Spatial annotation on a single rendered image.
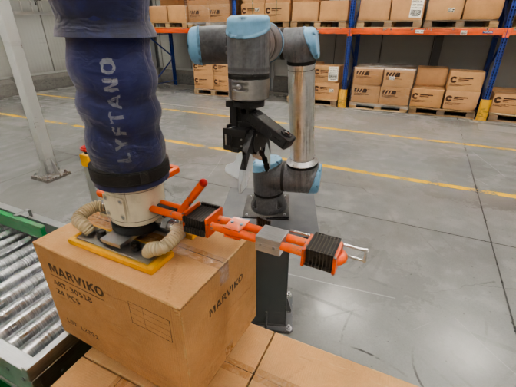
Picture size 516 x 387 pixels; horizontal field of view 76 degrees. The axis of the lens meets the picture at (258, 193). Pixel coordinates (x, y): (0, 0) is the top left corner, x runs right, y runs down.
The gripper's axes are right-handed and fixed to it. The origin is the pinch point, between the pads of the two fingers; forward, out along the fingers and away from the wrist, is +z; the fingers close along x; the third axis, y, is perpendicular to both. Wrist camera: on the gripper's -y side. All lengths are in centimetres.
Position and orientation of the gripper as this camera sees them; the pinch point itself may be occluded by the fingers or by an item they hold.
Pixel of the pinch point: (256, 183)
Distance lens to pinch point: 82.5
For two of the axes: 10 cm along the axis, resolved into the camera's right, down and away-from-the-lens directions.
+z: 0.0, 9.0, 4.3
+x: -4.3, 3.8, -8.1
